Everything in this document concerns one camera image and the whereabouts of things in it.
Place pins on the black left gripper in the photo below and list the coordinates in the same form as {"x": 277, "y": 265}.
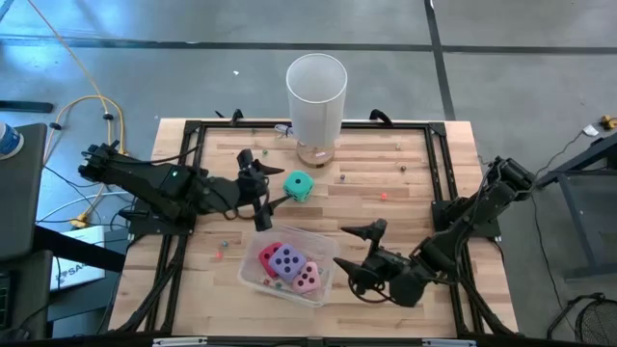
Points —
{"x": 231, "y": 195}

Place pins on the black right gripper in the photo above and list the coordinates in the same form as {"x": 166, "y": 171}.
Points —
{"x": 388, "y": 267}

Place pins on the large teal foam die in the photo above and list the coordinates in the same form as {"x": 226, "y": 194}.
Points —
{"x": 298, "y": 186}

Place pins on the clear plastic bin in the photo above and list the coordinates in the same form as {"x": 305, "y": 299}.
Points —
{"x": 323, "y": 250}

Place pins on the large pink foam die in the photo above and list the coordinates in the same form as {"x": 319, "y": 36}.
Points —
{"x": 308, "y": 279}

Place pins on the large red foam die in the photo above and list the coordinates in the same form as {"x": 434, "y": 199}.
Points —
{"x": 265, "y": 258}

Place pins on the large purple foam die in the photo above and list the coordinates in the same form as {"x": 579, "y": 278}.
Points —
{"x": 287, "y": 262}

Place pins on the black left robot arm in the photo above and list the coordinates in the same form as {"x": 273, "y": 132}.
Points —
{"x": 144, "y": 179}

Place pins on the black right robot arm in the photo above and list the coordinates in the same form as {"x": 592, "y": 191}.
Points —
{"x": 463, "y": 217}

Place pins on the white shade wooden base lamp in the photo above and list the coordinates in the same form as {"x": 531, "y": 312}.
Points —
{"x": 315, "y": 106}

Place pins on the white printed box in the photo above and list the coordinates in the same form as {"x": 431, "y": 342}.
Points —
{"x": 82, "y": 260}

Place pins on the black desk beam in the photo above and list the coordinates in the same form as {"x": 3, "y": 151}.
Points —
{"x": 77, "y": 248}

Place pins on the grey metal table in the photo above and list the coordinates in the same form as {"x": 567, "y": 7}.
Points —
{"x": 577, "y": 221}

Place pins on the dark grey desk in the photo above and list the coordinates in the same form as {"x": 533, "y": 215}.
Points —
{"x": 19, "y": 202}

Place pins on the black floor foot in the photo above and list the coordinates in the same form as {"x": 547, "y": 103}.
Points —
{"x": 24, "y": 106}

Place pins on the white tag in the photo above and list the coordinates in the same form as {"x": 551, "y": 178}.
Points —
{"x": 591, "y": 130}

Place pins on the black equipment box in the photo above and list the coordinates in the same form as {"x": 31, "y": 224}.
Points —
{"x": 29, "y": 289}

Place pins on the blue and white canister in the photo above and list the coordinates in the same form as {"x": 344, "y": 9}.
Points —
{"x": 8, "y": 140}

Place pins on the small yellow object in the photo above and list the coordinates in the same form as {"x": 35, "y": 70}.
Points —
{"x": 608, "y": 121}

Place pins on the black aluminium frame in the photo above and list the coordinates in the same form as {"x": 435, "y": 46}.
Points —
{"x": 356, "y": 125}

